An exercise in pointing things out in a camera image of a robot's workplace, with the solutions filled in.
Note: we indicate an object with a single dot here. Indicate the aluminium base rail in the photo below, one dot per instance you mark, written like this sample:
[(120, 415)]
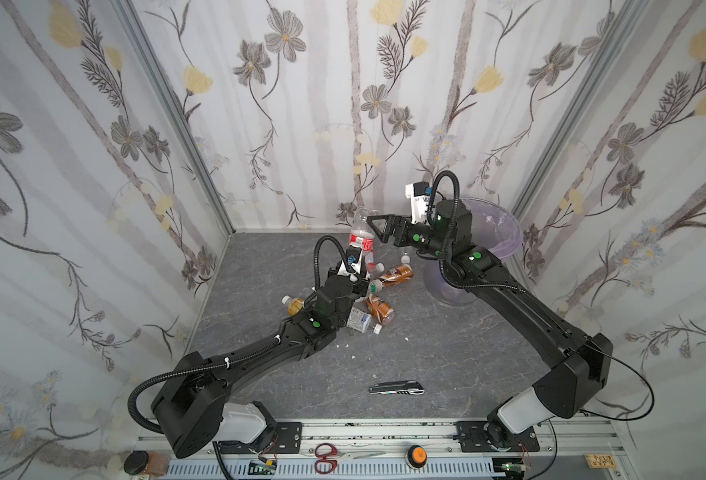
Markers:
[(554, 450)]

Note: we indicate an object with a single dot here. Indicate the orange black knob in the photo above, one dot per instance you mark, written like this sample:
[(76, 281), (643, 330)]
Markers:
[(416, 457)]

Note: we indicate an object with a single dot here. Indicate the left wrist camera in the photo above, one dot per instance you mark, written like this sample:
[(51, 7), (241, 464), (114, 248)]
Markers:
[(353, 263)]

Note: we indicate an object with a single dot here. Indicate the yellow label tea bottle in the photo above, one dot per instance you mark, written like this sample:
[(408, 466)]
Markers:
[(293, 305)]

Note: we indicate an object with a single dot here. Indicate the red handled scissors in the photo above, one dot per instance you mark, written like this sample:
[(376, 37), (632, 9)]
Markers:
[(328, 457)]

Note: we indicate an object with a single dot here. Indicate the brown coffee bottle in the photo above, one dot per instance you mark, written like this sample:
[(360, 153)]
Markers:
[(380, 310)]

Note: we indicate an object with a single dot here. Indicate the white red label bottle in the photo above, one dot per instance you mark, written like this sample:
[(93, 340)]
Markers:
[(362, 237)]

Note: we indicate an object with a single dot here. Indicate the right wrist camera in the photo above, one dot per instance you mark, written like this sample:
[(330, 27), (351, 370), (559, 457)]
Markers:
[(418, 194)]

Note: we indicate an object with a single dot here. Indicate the grey label small bottle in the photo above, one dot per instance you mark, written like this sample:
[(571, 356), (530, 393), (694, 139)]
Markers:
[(361, 321)]

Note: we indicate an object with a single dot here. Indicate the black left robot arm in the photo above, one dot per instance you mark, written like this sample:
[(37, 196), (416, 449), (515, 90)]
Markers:
[(190, 405)]

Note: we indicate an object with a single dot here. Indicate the yellow label tag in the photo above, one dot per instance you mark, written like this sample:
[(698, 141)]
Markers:
[(601, 461)]

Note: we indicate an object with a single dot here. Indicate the small green circuit board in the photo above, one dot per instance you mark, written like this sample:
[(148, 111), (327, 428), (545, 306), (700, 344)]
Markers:
[(262, 468)]

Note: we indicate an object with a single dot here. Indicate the black round lid jar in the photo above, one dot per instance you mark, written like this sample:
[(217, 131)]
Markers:
[(149, 463)]

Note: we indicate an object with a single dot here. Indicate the black utility knife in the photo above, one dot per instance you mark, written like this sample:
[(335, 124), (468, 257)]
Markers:
[(400, 387)]

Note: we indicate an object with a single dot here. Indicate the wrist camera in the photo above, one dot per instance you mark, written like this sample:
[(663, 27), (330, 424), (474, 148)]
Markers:
[(353, 263), (418, 194)]

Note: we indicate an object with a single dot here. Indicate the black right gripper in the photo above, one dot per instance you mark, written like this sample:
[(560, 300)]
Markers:
[(401, 231)]

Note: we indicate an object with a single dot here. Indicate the brown tea bottle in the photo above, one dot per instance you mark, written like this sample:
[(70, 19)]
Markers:
[(396, 275)]

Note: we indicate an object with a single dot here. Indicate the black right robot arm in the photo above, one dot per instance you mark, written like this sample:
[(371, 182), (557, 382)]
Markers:
[(440, 228)]

